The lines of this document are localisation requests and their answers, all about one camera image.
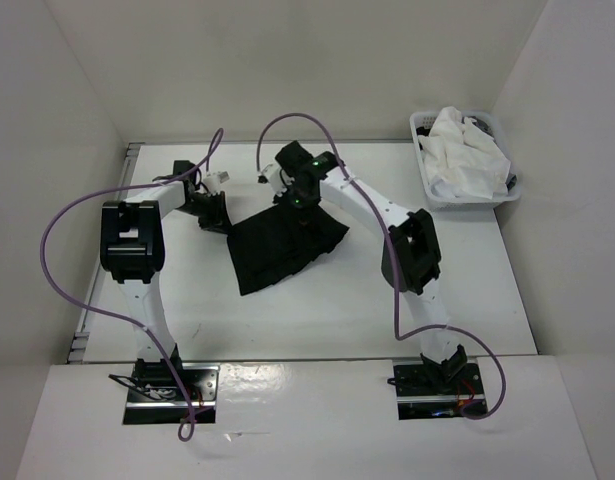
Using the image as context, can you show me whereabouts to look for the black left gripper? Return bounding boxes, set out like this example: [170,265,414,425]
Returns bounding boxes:
[176,191,235,236]

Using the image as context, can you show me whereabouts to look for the black pleated skirt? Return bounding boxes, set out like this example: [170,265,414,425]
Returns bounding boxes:
[227,204,349,296]

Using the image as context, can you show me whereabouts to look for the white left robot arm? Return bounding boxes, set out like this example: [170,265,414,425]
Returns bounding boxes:
[100,160,231,400]

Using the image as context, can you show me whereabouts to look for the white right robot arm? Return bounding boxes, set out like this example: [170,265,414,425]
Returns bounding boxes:
[259,141,467,393]

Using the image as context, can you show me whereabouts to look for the white crumpled skirt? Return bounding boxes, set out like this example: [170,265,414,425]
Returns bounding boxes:
[418,106,511,200]

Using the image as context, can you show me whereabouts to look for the white plastic basket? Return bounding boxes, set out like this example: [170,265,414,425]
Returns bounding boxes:
[409,111,521,211]

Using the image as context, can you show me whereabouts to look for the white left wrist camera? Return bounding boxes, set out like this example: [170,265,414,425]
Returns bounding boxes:
[201,171,230,195]

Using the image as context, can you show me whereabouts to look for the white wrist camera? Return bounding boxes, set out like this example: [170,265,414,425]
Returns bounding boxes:
[201,171,230,195]
[258,163,288,196]

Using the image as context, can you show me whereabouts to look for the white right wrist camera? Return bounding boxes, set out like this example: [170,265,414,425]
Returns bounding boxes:
[258,163,288,196]

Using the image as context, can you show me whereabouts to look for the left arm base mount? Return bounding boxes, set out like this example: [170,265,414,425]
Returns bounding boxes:
[108,362,220,425]

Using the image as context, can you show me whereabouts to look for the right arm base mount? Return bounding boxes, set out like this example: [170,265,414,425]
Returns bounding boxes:
[387,362,489,421]

